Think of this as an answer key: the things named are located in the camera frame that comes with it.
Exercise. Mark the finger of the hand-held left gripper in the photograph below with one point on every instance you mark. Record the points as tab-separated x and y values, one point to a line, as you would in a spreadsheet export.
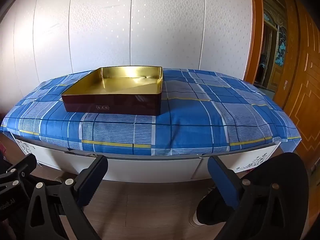
22	163

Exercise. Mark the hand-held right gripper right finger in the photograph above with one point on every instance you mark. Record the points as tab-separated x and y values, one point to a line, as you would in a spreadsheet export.
222	180

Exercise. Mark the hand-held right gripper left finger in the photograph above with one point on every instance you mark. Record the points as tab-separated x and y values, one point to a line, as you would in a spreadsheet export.
96	170

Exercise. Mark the golden tin box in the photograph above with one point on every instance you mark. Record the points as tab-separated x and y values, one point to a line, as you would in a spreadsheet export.
112	85

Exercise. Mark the person's white shoe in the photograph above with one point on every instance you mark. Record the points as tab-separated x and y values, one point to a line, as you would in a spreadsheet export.
197	220

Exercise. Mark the white floral print cabinet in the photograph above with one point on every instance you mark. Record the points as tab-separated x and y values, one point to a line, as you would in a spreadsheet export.
150	167

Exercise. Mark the blue plaid cloth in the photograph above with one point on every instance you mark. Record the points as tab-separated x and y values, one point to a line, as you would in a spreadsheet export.
200	120

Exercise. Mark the carved wooden door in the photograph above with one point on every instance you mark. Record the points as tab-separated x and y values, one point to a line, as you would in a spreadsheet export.
302	92

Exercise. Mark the door with blue floral glass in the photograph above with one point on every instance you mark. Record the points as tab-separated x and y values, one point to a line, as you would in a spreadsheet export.
278	55

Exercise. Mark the wooden door frame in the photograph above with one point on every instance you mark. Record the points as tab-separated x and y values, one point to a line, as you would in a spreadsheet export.
253	30

